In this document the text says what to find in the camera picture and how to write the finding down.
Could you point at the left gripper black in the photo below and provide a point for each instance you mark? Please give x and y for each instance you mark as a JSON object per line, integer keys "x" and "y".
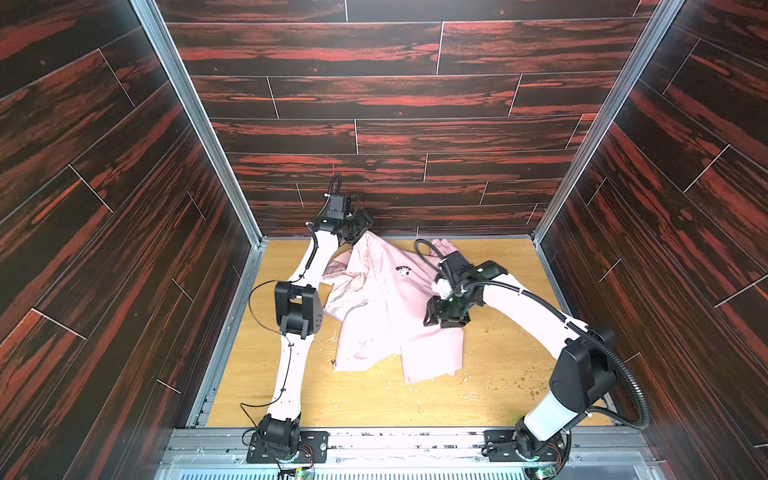
{"x": 357, "y": 222}

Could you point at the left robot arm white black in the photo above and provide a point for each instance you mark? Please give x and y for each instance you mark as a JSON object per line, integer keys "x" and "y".
{"x": 299, "y": 317}

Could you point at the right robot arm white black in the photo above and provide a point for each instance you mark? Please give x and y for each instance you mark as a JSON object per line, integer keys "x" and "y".
{"x": 582, "y": 373}

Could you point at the aluminium front rail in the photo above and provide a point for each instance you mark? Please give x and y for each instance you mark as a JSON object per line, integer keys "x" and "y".
{"x": 409, "y": 453}

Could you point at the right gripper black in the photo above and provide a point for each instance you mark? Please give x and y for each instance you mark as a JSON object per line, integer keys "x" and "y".
{"x": 447, "y": 310}

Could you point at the pink zip jacket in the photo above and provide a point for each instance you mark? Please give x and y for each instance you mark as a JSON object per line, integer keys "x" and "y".
{"x": 380, "y": 295}

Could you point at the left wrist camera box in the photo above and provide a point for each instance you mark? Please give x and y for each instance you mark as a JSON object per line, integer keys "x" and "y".
{"x": 338, "y": 206}

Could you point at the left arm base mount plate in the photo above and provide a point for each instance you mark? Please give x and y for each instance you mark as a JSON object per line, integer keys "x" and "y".
{"x": 304, "y": 447}

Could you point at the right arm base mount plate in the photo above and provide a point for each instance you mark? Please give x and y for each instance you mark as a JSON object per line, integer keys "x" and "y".
{"x": 504, "y": 445}

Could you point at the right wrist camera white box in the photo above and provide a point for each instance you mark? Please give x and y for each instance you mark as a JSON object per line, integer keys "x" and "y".
{"x": 442, "y": 288}

